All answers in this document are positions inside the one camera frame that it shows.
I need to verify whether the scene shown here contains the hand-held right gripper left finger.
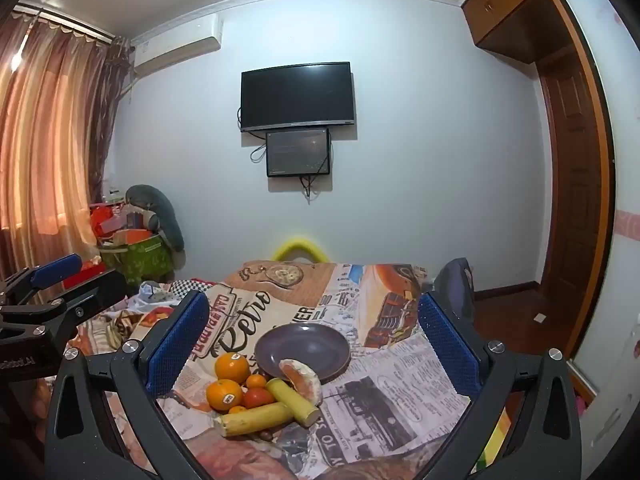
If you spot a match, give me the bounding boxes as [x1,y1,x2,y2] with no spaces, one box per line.
[47,290,211,480]

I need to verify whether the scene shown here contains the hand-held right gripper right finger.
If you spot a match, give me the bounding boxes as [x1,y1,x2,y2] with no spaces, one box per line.
[417,290,583,480]

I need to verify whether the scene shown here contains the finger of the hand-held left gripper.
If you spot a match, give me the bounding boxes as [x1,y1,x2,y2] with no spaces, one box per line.
[0,269,129,348]
[0,253,84,306]

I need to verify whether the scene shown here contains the large orange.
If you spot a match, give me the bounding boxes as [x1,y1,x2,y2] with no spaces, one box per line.
[206,379,244,412]
[215,352,251,385]

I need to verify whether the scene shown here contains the red tomato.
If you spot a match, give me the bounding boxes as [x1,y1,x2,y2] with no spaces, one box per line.
[243,388,277,408]

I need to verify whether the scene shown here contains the yellow banana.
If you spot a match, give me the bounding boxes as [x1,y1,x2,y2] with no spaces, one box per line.
[214,402,293,437]

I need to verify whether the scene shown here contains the dark purple plate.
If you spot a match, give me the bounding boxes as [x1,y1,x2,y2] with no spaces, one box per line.
[254,323,352,382]

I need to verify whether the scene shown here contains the green-yellow banana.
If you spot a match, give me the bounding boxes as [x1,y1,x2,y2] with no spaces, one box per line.
[265,378,321,427]

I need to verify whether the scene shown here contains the peeled citrus wedge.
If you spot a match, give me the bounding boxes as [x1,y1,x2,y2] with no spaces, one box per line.
[278,358,325,406]

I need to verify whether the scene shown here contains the striped patterned blanket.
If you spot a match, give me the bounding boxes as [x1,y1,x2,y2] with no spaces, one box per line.
[67,305,171,356]

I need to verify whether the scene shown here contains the white dotted cap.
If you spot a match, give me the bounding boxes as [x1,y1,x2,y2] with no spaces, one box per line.
[139,281,176,307]

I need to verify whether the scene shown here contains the black-white checkered cloth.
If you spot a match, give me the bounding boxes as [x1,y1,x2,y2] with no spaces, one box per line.
[170,279,217,295]

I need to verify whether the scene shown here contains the green patterned bag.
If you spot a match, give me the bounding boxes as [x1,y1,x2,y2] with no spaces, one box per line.
[98,232,176,286]

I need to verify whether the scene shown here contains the orange box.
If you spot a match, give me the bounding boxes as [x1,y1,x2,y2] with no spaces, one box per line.
[112,229,152,247]

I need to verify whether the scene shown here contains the red box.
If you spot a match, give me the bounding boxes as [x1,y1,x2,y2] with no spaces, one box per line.
[90,202,126,238]

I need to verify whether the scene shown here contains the printed newspaper-style tablecloth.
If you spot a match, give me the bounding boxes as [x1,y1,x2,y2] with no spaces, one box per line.
[65,260,473,480]

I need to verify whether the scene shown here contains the rainbow coloured cloth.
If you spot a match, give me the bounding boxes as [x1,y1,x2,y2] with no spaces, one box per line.
[475,407,516,480]

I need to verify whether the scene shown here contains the orange-brown curtain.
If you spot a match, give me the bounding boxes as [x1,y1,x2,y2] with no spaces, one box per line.
[0,5,132,281]

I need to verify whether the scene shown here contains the yellow round object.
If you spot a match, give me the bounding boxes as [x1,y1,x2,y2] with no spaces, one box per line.
[274,240,327,263]

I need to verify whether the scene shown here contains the brown wooden door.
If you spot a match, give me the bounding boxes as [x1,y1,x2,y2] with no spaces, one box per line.
[537,55,603,286]

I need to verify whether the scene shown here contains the white air conditioner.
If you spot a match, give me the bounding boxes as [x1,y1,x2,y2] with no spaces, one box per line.
[131,12,223,80]

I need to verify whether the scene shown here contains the frosted sliding wardrobe door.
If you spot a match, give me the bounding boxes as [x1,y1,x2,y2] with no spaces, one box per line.
[555,0,640,401]

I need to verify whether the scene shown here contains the wooden overhead cabinet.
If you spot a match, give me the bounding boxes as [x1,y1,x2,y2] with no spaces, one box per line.
[460,0,581,65]

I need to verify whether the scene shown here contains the small black wall monitor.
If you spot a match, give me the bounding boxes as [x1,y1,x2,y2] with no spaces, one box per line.
[265,128,332,178]

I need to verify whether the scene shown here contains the black wall television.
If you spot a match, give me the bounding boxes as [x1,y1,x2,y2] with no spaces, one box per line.
[241,62,357,133]

